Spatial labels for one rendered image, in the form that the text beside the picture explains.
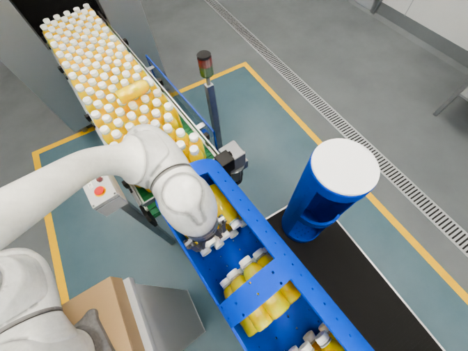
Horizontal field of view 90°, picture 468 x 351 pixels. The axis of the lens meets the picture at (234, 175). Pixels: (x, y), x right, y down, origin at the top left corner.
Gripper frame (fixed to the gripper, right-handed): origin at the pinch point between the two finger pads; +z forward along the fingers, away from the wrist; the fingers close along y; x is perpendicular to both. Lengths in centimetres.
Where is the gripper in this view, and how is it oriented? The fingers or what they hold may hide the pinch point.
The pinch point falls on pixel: (211, 241)
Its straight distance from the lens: 79.6
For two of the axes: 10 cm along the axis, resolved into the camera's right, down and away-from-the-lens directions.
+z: 0.4, 4.6, 8.8
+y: 8.1, -5.4, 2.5
